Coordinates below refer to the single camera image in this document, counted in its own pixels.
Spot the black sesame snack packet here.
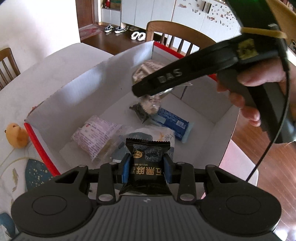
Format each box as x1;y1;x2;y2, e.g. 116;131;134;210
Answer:
119;138;171;196

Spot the person's right hand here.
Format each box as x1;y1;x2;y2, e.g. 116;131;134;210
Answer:
217;58;287;127

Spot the white blue snack packet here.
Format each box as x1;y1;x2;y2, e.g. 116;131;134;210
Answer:
127;125;175;159

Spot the blue biscuit packet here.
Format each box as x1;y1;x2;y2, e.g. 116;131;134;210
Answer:
150;108;194;143

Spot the pink printed snack packet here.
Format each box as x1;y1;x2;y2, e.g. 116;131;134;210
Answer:
71;115;122;162

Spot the white shoe cabinet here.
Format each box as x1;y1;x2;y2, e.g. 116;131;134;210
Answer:
101;1;240;42

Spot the red and white cardboard box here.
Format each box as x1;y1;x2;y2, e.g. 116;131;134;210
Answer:
23;40;240;177

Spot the wooden chair near box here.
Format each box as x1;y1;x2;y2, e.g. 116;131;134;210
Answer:
145;21;216;56

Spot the decorated blue table mat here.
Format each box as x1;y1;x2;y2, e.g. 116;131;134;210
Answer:
1;142;53;240

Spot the crumpled silver snack wrapper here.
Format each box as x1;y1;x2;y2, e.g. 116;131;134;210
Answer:
132;59;165;85

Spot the white slippers pair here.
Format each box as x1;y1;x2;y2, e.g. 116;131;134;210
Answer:
130;31;146;42

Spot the dark sneakers pair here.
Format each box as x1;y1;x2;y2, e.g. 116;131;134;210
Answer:
104;24;127;34

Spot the wooden chair at table end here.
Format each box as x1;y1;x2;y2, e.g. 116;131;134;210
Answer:
0;48;20;90

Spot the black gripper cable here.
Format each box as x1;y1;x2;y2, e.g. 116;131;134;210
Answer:
245;22;291;182

